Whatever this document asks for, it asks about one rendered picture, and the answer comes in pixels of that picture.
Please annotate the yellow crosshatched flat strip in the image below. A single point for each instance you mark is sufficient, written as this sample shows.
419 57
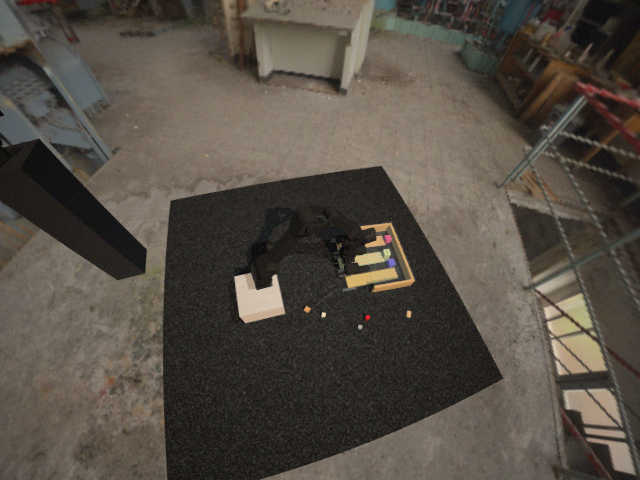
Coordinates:
357 280

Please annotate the tan strip with teal polka dots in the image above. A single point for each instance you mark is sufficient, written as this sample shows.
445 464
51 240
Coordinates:
360 259

